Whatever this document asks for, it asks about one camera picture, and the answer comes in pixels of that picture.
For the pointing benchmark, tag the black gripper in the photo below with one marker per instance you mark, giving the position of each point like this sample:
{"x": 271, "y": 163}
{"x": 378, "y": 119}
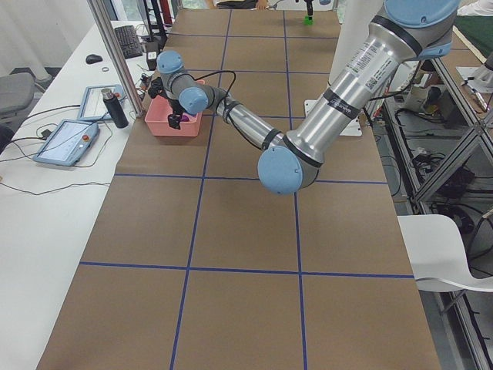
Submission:
{"x": 173, "y": 105}

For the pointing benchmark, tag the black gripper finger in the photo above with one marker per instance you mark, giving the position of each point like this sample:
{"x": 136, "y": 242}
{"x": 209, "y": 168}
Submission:
{"x": 309, "y": 6}

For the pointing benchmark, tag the green block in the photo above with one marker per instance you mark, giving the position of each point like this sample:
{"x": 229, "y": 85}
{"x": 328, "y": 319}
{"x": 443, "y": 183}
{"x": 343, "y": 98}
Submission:
{"x": 308, "y": 20}

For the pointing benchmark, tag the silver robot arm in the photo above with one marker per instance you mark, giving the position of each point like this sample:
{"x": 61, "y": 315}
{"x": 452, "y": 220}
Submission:
{"x": 400, "y": 31}

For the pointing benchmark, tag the black water bottle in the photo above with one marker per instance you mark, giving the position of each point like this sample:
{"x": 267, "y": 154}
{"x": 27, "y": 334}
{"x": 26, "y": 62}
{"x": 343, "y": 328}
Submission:
{"x": 114, "y": 108}

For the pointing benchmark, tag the far teach pendant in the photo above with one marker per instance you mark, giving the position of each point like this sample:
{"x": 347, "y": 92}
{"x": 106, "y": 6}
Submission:
{"x": 92, "y": 106}

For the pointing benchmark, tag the teach pendant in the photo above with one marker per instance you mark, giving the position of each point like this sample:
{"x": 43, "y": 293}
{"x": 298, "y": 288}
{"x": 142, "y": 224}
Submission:
{"x": 92, "y": 106}
{"x": 68, "y": 143}

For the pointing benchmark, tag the black keyboard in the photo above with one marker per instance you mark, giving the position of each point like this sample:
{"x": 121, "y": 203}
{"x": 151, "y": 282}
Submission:
{"x": 128, "y": 41}

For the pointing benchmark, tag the black computer mouse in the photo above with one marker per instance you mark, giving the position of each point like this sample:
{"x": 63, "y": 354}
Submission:
{"x": 93, "y": 59}

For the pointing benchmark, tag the near teach pendant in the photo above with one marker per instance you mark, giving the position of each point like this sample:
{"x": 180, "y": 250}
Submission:
{"x": 68, "y": 143}

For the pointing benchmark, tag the white chair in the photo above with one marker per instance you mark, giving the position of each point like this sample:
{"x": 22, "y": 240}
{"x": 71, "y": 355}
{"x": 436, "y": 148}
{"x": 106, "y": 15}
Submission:
{"x": 437, "y": 255}

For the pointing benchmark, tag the black camera mount wrist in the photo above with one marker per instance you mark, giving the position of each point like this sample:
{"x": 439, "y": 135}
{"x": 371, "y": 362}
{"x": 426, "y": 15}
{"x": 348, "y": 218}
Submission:
{"x": 155, "y": 88}

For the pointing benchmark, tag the aluminium frame post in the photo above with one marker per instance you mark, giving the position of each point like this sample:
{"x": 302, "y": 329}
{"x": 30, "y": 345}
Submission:
{"x": 110, "y": 41}

